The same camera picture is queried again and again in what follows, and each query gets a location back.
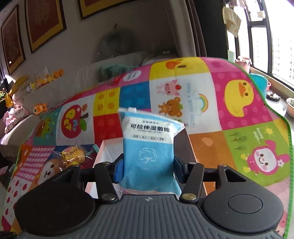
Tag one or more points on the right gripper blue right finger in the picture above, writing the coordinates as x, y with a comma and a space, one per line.
191, 175

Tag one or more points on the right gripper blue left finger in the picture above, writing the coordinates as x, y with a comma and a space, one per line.
106, 175

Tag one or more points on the pink cardboard box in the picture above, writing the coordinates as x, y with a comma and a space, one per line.
111, 149

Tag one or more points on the packaged small bread bun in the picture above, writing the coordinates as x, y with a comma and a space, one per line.
74, 155

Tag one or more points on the blue cotton pad pack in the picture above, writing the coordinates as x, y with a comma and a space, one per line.
148, 148

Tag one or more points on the colourful cartoon play mat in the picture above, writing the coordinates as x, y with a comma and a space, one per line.
226, 117

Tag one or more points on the orange fish plush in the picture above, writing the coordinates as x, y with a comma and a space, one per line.
40, 108

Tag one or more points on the beige headboard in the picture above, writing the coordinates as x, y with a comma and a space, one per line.
59, 90

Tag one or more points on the teal cloth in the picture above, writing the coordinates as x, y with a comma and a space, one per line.
112, 70

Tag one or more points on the orange plush row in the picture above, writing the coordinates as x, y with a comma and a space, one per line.
43, 77

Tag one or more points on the red framed picture middle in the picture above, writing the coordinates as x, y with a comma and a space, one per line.
44, 20

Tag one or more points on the red framed picture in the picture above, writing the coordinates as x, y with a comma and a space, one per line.
44, 20
12, 42
89, 8

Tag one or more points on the red framed picture right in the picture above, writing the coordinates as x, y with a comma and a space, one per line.
89, 8

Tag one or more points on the red framed picture left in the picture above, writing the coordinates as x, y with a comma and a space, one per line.
12, 42

